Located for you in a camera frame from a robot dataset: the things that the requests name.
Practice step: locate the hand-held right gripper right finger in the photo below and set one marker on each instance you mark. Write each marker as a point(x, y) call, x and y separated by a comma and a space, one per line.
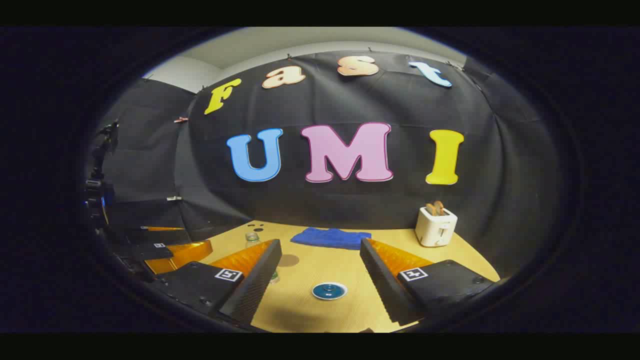
point(381, 280)

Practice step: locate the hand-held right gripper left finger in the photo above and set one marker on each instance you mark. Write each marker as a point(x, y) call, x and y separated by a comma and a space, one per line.
point(255, 280)

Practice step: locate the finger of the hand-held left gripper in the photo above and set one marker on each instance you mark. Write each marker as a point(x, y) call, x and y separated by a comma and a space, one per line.
point(182, 254)
point(160, 236)

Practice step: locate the round brown coaster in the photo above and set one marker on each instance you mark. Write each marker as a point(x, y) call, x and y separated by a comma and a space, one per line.
point(290, 260)

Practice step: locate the clear plastic water bottle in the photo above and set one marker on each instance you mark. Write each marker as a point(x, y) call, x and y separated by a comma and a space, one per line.
point(252, 238)

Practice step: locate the blue folded towel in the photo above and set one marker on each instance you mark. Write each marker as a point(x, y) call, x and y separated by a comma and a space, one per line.
point(330, 237)

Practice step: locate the white toaster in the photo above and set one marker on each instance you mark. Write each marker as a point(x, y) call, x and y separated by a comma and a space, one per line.
point(435, 227)

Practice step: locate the black backdrop cloth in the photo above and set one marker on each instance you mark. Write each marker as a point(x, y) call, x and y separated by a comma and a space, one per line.
point(350, 200)

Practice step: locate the toast slices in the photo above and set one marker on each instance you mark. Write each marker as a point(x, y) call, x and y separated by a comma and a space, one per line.
point(435, 208)

